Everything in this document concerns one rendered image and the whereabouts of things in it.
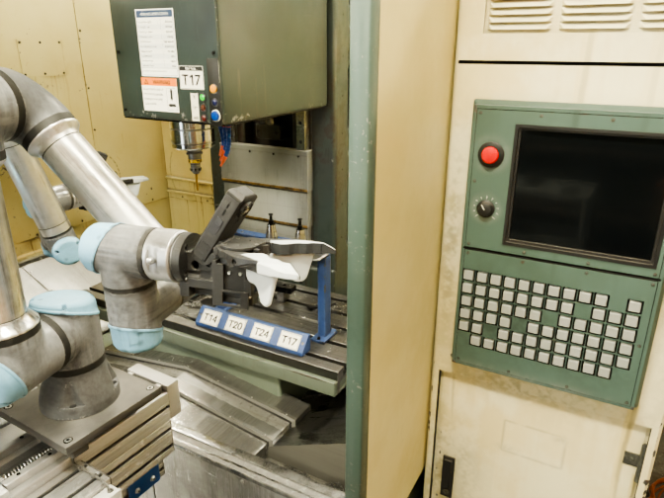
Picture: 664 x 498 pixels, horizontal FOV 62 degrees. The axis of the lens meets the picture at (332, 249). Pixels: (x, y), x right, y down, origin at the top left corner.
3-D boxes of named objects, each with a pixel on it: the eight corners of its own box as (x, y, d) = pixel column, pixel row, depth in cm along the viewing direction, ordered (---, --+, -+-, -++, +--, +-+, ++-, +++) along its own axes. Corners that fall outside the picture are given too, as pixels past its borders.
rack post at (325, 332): (323, 345, 184) (323, 262, 173) (309, 341, 186) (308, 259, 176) (338, 332, 192) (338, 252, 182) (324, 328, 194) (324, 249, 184)
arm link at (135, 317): (186, 326, 91) (180, 264, 87) (145, 361, 81) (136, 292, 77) (144, 319, 93) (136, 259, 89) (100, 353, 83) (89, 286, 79)
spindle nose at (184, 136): (224, 145, 208) (222, 113, 204) (192, 151, 196) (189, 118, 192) (195, 141, 217) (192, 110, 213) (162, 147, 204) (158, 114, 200)
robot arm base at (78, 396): (70, 430, 103) (61, 384, 100) (24, 404, 110) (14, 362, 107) (135, 389, 115) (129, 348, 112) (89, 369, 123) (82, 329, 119)
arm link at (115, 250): (114, 265, 86) (106, 212, 83) (175, 273, 83) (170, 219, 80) (78, 285, 79) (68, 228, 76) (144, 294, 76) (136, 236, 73)
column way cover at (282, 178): (308, 265, 250) (306, 151, 232) (225, 247, 272) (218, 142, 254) (313, 261, 254) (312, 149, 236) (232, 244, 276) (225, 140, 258)
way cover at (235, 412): (258, 487, 162) (255, 443, 156) (58, 398, 202) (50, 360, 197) (310, 429, 186) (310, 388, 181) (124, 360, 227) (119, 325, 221)
